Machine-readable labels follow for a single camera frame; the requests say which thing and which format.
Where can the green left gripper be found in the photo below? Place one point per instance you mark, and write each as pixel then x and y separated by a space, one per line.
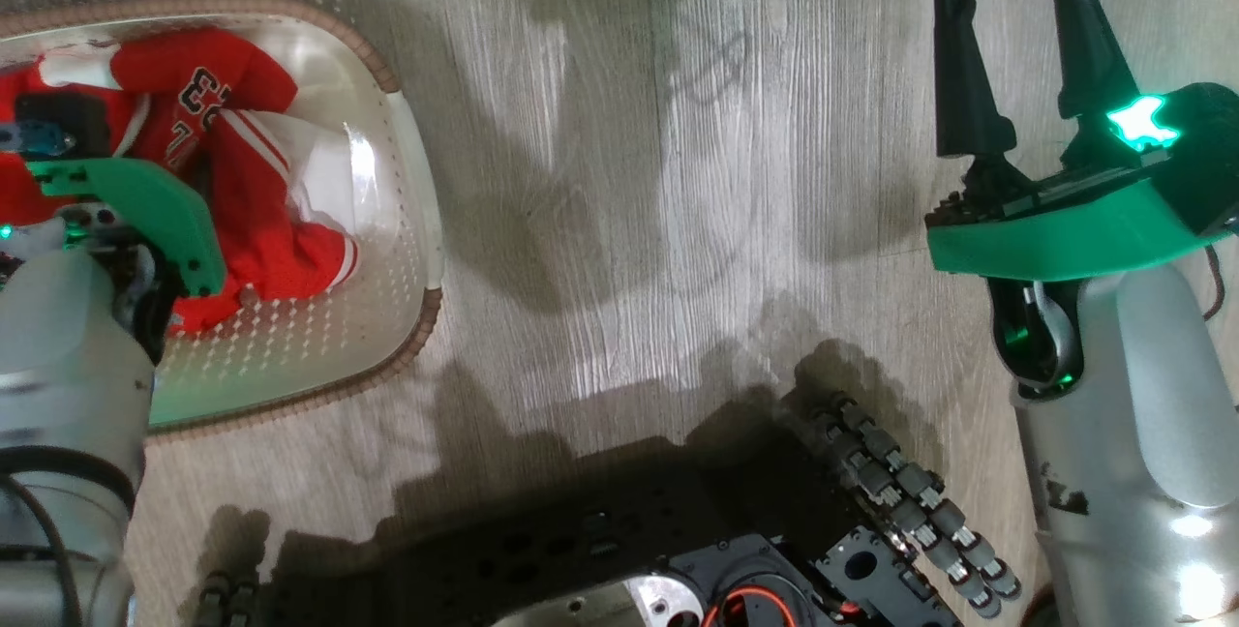
pixel 155 211

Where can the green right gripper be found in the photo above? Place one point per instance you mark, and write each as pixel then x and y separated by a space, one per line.
pixel 1065 240

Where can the red basketball jersey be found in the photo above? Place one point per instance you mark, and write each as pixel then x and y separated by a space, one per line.
pixel 261 211

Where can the white garment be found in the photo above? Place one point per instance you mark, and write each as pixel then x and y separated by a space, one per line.
pixel 329 177

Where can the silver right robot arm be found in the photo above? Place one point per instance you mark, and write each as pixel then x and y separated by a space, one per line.
pixel 1142 433

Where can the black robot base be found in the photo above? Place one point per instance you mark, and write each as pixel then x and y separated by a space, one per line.
pixel 581 530

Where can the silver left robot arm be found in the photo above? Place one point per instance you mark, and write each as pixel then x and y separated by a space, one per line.
pixel 58 366

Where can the cream perforated laundry basket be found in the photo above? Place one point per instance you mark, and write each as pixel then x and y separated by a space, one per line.
pixel 319 337

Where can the blue left camera connector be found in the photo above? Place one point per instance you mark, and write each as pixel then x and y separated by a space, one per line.
pixel 34 136

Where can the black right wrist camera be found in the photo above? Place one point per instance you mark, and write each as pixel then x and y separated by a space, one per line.
pixel 1210 153

